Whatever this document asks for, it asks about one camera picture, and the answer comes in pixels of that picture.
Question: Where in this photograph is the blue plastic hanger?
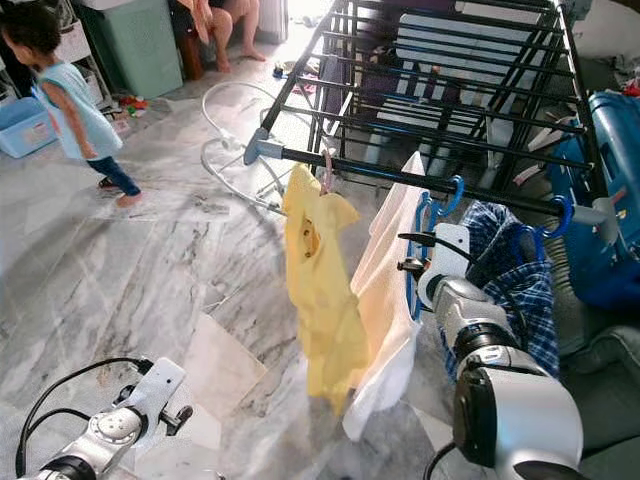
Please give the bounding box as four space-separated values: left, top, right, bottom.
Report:
405 175 466 323
510 195 576 261

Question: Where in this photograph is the white shirt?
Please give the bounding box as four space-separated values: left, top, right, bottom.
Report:
342 152 429 443

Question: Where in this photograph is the pink plastic hanger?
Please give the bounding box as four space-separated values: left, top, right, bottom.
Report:
320 147 341 196

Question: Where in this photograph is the yellow polo shirt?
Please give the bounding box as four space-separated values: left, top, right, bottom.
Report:
280 163 371 416

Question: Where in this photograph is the black metal drying rack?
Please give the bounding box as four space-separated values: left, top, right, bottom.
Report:
242 0 623 246

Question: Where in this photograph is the blue plaid shirt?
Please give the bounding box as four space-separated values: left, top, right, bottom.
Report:
445 200 561 381

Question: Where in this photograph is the dark purple bin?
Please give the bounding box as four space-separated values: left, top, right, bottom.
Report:
325 45 376 131

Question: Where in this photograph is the blue suitcase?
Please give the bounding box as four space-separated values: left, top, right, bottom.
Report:
550 90 640 311

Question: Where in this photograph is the pink red cloth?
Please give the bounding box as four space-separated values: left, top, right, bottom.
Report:
272 62 311 96

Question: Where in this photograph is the green sofa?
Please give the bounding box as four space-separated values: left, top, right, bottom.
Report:
555 290 640 480

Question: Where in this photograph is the light blue storage bin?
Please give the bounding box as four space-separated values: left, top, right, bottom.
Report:
0 95 61 159

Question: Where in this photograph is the adult person in dark shorts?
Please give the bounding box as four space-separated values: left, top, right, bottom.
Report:
172 0 266 81

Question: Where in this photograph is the small child in blue top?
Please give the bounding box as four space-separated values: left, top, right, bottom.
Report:
5 0 146 209

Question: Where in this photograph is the green laundry hamper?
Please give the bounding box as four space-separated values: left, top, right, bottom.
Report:
78 0 186 99

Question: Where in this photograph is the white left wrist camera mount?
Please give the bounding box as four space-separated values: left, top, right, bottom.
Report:
130 357 189 426

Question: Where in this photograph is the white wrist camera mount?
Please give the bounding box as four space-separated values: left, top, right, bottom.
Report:
418 222 471 309
130 357 189 426

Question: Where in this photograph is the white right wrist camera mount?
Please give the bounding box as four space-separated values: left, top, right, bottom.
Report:
418 222 471 309

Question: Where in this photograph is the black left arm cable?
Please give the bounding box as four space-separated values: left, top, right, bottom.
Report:
15 357 154 479

